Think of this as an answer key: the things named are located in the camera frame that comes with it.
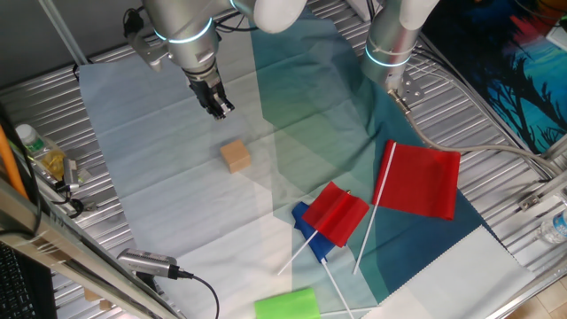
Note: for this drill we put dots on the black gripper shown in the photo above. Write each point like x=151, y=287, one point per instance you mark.
x=204, y=84

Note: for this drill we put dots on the light wooden cube block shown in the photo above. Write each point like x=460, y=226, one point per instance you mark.
x=235, y=156

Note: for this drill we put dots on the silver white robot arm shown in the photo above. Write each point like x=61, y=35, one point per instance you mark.
x=190, y=26

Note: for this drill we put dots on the teal and white patterned cloth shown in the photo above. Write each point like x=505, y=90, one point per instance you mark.
x=177, y=177

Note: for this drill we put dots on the small red flag white stick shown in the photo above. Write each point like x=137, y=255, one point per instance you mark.
x=334, y=215

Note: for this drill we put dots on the thin silver rod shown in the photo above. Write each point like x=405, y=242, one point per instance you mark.
x=62, y=31

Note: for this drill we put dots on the black clamp tool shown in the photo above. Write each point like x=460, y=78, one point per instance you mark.
x=77, y=207

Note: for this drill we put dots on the blue flag white stick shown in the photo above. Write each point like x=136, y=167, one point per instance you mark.
x=321, y=252

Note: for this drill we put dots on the bottle with yellow liquid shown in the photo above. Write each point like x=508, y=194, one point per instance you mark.
x=35, y=144

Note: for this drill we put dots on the green flag white stick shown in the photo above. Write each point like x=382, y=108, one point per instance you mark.
x=288, y=305

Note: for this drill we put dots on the large red flag white stick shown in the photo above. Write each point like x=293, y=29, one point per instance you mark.
x=421, y=181

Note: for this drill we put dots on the orange pole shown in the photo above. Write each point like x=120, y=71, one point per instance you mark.
x=9, y=164

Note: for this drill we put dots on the tiny wooden cube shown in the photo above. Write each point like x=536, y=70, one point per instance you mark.
x=105, y=305
x=92, y=295

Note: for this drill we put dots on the black keyboard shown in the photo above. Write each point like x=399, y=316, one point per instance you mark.
x=17, y=288

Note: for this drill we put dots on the colourful painted poster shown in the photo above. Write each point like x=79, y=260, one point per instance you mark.
x=522, y=75

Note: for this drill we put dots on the clear water bottle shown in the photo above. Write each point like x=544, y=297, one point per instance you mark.
x=556, y=228

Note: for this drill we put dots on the wrist camera with silver bracket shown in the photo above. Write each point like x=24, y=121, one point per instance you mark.
x=148, y=51

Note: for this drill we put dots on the silver ribbed camera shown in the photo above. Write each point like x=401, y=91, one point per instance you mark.
x=146, y=262

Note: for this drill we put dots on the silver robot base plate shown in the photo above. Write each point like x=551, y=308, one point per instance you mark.
x=412, y=91

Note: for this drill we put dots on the aluminium frame beam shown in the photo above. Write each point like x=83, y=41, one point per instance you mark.
x=66, y=248

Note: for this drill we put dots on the aluminium profile bracket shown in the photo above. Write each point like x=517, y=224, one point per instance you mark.
x=545, y=190

